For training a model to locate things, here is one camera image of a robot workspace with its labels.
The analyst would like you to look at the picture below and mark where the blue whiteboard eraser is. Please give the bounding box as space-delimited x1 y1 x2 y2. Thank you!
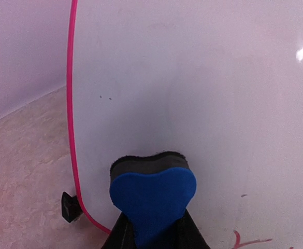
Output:
109 151 197 248

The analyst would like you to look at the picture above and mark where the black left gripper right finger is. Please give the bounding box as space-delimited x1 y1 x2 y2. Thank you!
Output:
174 210 210 249

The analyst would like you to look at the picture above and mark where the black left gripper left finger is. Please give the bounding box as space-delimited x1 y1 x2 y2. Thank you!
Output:
103 213 137 249

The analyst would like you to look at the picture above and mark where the wire whiteboard stand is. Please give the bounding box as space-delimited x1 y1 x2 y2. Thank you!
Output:
61 192 82 223

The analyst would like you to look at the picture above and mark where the pink framed whiteboard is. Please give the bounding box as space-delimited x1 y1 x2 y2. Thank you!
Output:
67 1 303 248

